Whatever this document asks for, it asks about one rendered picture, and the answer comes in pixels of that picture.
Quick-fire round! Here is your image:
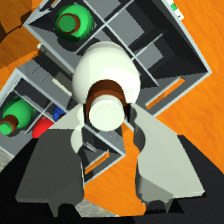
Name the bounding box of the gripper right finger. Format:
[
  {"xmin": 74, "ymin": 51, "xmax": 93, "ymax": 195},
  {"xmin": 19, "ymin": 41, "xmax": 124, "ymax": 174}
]
[{"xmin": 127, "ymin": 102, "xmax": 224, "ymax": 224}]

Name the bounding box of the green bottle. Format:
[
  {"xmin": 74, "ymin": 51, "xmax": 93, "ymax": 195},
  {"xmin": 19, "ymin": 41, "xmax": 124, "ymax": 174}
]
[
  {"xmin": 0, "ymin": 94, "xmax": 37, "ymax": 135},
  {"xmin": 54, "ymin": 4, "xmax": 95, "ymax": 42}
]

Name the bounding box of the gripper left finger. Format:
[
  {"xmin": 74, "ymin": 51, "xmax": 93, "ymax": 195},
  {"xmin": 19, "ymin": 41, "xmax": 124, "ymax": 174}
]
[{"xmin": 0, "ymin": 103, "xmax": 86, "ymax": 224}]

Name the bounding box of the blue bottle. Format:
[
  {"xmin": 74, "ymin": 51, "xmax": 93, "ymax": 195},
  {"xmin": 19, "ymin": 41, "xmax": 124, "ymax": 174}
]
[{"xmin": 53, "ymin": 105, "xmax": 67, "ymax": 122}]

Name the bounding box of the white bottle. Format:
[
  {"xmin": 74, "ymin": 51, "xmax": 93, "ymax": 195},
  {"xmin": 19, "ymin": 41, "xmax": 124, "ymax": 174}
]
[{"xmin": 72, "ymin": 41, "xmax": 140, "ymax": 131}]

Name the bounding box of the white paper pick list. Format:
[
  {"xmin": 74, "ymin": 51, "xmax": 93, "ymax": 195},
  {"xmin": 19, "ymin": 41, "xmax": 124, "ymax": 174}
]
[{"xmin": 167, "ymin": 0, "xmax": 184, "ymax": 20}]

